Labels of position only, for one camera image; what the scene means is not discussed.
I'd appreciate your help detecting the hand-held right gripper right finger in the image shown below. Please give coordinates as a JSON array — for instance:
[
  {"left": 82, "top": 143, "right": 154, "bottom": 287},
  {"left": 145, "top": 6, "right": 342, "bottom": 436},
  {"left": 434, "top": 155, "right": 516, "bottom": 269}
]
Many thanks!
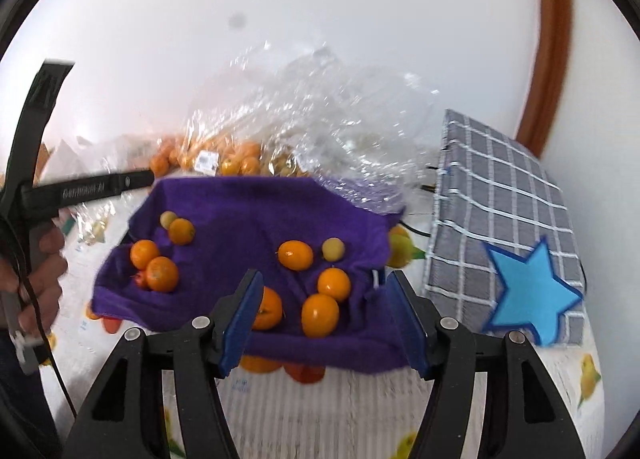
[{"left": 385, "top": 270, "right": 586, "bottom": 459}]

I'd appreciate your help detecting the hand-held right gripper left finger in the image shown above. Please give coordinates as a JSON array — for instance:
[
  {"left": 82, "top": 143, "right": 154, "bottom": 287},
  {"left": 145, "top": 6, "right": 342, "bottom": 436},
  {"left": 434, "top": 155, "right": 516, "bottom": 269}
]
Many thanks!
[{"left": 64, "top": 268, "right": 265, "bottom": 459}]

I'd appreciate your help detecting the orange mandarin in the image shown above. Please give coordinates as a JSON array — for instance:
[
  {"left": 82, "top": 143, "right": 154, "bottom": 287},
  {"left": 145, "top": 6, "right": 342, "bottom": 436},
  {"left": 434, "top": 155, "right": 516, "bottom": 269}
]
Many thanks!
[
  {"left": 130, "top": 239, "right": 161, "bottom": 270},
  {"left": 301, "top": 293, "right": 340, "bottom": 338},
  {"left": 145, "top": 256, "right": 180, "bottom": 294},
  {"left": 251, "top": 286, "right": 284, "bottom": 331},
  {"left": 168, "top": 218, "right": 196, "bottom": 246},
  {"left": 317, "top": 267, "right": 352, "bottom": 303}
]

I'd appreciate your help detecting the oval orange kumquat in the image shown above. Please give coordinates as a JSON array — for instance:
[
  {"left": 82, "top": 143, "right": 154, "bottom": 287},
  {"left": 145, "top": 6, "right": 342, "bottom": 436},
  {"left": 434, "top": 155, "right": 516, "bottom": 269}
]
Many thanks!
[{"left": 277, "top": 240, "right": 314, "bottom": 271}]

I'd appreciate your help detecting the purple towel-lined tray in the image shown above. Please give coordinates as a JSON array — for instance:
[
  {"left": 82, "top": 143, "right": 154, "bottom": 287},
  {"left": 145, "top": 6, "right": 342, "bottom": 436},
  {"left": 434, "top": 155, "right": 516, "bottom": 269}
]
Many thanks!
[{"left": 92, "top": 176, "right": 416, "bottom": 374}]

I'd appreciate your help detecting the person's left hand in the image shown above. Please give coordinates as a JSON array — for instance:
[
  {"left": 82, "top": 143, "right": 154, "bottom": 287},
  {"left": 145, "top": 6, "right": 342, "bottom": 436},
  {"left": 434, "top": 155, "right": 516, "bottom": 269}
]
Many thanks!
[{"left": 0, "top": 226, "right": 69, "bottom": 340}]

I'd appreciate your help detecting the small clear plastic bag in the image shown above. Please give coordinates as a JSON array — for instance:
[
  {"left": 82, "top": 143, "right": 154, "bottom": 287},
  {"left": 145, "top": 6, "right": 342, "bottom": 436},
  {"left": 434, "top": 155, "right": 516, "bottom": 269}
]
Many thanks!
[{"left": 60, "top": 189, "right": 138, "bottom": 247}]

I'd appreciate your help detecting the fruit print lace tablecloth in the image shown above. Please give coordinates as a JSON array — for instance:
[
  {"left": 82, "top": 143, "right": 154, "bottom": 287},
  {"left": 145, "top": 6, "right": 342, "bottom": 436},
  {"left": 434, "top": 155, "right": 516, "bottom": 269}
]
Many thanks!
[{"left": 40, "top": 139, "right": 608, "bottom": 459}]

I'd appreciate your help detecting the grey checkered pouch blue star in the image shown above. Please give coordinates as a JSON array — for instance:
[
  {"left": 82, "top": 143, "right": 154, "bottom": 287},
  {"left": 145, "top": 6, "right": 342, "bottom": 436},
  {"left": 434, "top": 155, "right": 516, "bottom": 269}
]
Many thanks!
[{"left": 421, "top": 109, "right": 587, "bottom": 347}]

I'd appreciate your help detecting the heap of bagged mandarins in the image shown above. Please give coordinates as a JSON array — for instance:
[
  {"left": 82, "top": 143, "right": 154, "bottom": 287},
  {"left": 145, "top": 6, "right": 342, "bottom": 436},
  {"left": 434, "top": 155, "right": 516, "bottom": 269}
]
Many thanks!
[{"left": 149, "top": 136, "right": 263, "bottom": 177}]

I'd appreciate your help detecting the heap of tan longans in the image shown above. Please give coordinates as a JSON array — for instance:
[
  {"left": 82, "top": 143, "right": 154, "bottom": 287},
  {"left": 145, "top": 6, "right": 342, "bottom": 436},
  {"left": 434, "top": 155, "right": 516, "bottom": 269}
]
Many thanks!
[{"left": 267, "top": 151, "right": 311, "bottom": 178}]

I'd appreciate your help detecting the person's dark clothing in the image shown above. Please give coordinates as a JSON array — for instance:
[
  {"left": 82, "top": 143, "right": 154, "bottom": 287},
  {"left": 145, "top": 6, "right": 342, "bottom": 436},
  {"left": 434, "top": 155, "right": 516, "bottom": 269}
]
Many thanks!
[{"left": 0, "top": 329, "right": 63, "bottom": 459}]

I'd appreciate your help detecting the large clear plastic bag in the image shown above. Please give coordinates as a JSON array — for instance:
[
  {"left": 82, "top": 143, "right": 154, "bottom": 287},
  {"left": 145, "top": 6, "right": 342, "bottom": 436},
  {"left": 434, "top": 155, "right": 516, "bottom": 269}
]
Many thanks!
[{"left": 185, "top": 41, "right": 441, "bottom": 214}]

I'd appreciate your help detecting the brown wooden door frame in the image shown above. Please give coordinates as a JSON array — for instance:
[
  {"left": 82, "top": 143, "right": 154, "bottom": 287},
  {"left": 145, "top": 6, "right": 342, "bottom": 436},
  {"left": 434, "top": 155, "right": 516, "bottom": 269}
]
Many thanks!
[{"left": 515, "top": 0, "right": 573, "bottom": 157}]

